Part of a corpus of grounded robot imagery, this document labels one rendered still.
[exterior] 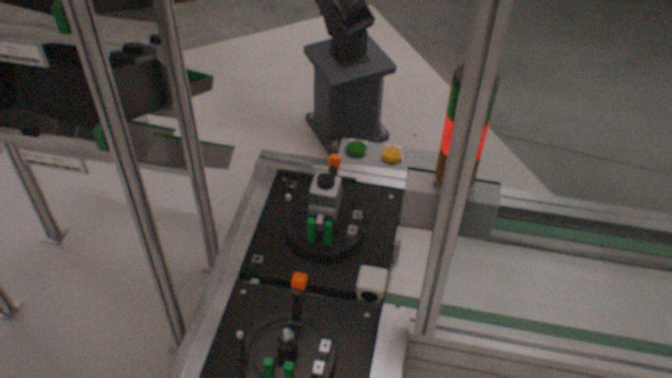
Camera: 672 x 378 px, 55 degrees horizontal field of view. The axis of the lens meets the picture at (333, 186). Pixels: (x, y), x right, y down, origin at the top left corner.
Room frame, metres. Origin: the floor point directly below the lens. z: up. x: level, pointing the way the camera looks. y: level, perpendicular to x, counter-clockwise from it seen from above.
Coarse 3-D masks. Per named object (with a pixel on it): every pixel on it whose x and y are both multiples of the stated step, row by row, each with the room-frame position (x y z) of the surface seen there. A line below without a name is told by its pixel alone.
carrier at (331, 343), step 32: (256, 288) 0.59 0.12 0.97; (224, 320) 0.53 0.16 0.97; (256, 320) 0.53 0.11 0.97; (288, 320) 0.52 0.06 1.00; (320, 320) 0.54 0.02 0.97; (352, 320) 0.54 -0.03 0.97; (224, 352) 0.48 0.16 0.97; (256, 352) 0.47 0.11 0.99; (288, 352) 0.45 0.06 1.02; (320, 352) 0.46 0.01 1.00; (352, 352) 0.48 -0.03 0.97
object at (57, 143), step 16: (112, 16) 0.73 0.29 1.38; (128, 16) 0.72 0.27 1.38; (144, 16) 0.72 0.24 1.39; (0, 32) 0.56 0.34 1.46; (16, 32) 0.56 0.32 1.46; (32, 32) 0.56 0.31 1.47; (48, 32) 0.55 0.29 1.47; (160, 112) 0.72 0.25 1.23; (0, 128) 0.58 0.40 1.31; (32, 144) 0.57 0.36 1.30; (48, 144) 0.56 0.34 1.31; (64, 144) 0.56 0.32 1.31; (80, 144) 0.56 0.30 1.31; (96, 144) 0.56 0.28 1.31
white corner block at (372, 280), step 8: (360, 272) 0.61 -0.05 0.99; (368, 272) 0.61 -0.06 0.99; (376, 272) 0.61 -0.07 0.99; (384, 272) 0.61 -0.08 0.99; (360, 280) 0.60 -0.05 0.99; (368, 280) 0.60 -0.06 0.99; (376, 280) 0.60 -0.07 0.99; (384, 280) 0.60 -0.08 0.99; (360, 288) 0.58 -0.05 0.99; (368, 288) 0.58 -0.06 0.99; (376, 288) 0.58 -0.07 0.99; (384, 288) 0.59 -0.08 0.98; (360, 296) 0.58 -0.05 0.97; (368, 296) 0.58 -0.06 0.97; (376, 296) 0.58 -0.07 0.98; (384, 296) 0.59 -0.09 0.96
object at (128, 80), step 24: (48, 48) 0.71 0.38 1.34; (72, 48) 0.74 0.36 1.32; (24, 72) 0.65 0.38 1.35; (48, 72) 0.64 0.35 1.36; (72, 72) 0.63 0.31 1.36; (120, 72) 0.65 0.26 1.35; (144, 72) 0.69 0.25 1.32; (192, 72) 0.84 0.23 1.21; (24, 96) 0.63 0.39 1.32; (48, 96) 0.62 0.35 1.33; (72, 96) 0.61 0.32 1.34; (120, 96) 0.64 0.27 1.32; (144, 96) 0.68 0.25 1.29; (168, 96) 0.72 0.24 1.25; (192, 96) 0.77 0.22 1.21; (72, 120) 0.60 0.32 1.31; (96, 120) 0.59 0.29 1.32
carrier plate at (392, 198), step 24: (288, 192) 0.80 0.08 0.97; (360, 192) 0.81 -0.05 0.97; (384, 192) 0.81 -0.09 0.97; (264, 216) 0.74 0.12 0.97; (384, 216) 0.75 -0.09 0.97; (264, 240) 0.69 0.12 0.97; (384, 240) 0.70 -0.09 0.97; (264, 264) 0.64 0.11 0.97; (288, 264) 0.64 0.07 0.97; (312, 264) 0.64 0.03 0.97; (336, 264) 0.64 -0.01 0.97; (360, 264) 0.64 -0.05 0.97; (384, 264) 0.64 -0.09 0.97; (312, 288) 0.60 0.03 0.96; (336, 288) 0.60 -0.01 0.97
